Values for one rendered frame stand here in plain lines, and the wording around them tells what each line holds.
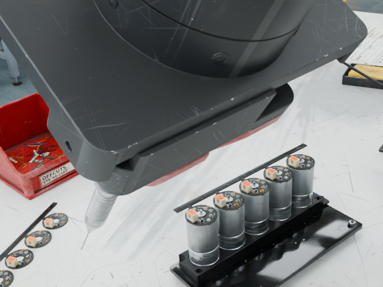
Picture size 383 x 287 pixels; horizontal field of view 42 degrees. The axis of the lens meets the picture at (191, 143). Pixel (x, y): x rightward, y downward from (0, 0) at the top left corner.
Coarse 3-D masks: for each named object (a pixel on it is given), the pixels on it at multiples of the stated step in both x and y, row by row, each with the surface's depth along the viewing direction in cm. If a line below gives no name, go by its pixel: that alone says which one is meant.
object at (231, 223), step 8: (232, 200) 40; (216, 208) 40; (240, 208) 39; (224, 216) 39; (232, 216) 39; (240, 216) 40; (224, 224) 40; (232, 224) 40; (240, 224) 40; (224, 232) 40; (232, 232) 40; (240, 232) 41; (224, 240) 41; (232, 240) 41; (240, 240) 41; (224, 248) 41; (232, 248) 41
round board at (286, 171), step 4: (268, 168) 44; (272, 168) 44; (276, 168) 44; (280, 168) 43; (284, 168) 44; (288, 168) 43; (264, 172) 43; (284, 172) 43; (288, 172) 43; (292, 172) 43; (264, 176) 43; (276, 176) 42; (280, 176) 42; (284, 176) 42; (288, 176) 42; (292, 176) 42; (268, 180) 42; (272, 180) 42; (276, 180) 42; (280, 180) 42; (284, 180) 42; (288, 180) 42
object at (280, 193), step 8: (272, 184) 42; (280, 184) 42; (288, 184) 42; (272, 192) 43; (280, 192) 42; (288, 192) 43; (272, 200) 43; (280, 200) 43; (288, 200) 43; (272, 208) 43; (280, 208) 43; (288, 208) 44; (272, 216) 44; (280, 216) 44; (288, 216) 44
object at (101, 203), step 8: (96, 184) 22; (96, 192) 23; (104, 192) 22; (96, 200) 23; (104, 200) 23; (112, 200) 23; (88, 208) 24; (96, 208) 24; (104, 208) 24; (88, 216) 25; (96, 216) 24; (104, 216) 24; (88, 224) 25; (96, 224) 25
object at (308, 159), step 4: (296, 156) 45; (300, 156) 45; (304, 156) 45; (308, 156) 45; (288, 160) 45; (304, 160) 44; (308, 160) 44; (312, 160) 44; (288, 164) 44; (300, 164) 44; (304, 164) 44; (312, 164) 44; (292, 168) 44; (296, 168) 43; (300, 168) 43; (304, 168) 43; (308, 168) 43
